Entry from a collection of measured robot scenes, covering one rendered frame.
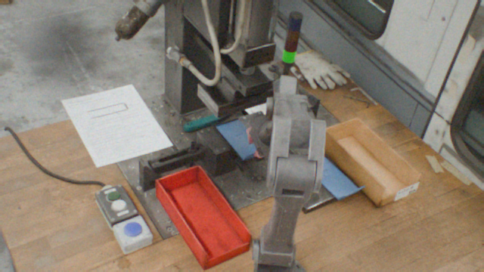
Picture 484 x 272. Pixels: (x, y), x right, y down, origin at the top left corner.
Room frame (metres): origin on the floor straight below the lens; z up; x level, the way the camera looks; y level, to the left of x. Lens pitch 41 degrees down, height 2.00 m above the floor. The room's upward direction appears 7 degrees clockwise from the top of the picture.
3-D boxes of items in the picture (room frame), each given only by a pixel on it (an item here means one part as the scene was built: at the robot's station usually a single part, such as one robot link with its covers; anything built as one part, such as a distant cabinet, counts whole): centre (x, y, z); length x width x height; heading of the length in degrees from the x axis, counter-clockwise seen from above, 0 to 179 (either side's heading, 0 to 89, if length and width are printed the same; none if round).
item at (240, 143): (1.13, 0.00, 1.00); 0.15 x 0.07 x 0.03; 36
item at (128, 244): (0.85, 0.22, 0.90); 0.07 x 0.07 x 0.06; 36
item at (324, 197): (1.10, -0.20, 0.91); 0.17 x 0.16 x 0.02; 126
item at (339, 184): (1.10, -0.25, 0.93); 0.15 x 0.07 x 0.03; 39
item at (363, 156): (1.18, -0.35, 0.93); 0.25 x 0.13 x 0.08; 36
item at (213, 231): (0.92, 0.07, 0.93); 0.25 x 0.12 x 0.06; 36
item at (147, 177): (1.03, 0.21, 0.95); 0.06 x 0.03 x 0.09; 126
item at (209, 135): (1.17, 0.01, 0.98); 0.20 x 0.10 x 0.01; 126
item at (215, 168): (1.17, 0.01, 0.94); 0.20 x 0.10 x 0.07; 126
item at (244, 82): (1.22, 0.06, 1.22); 0.26 x 0.18 x 0.30; 36
